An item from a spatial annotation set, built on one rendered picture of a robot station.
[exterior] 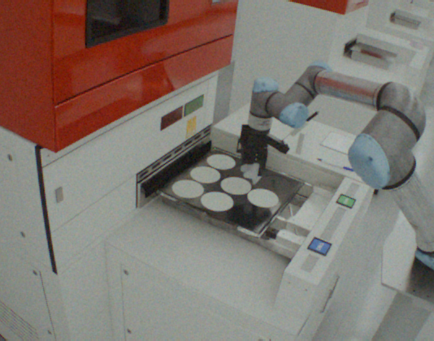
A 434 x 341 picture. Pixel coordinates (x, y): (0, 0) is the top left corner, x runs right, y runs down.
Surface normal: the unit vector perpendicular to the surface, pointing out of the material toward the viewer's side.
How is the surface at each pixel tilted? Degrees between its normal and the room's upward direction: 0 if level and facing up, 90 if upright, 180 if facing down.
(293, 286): 90
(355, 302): 0
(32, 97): 90
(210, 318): 90
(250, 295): 0
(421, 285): 0
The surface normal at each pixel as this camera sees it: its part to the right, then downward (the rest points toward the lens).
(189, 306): -0.50, 0.41
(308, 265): 0.11, -0.85
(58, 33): 0.86, 0.34
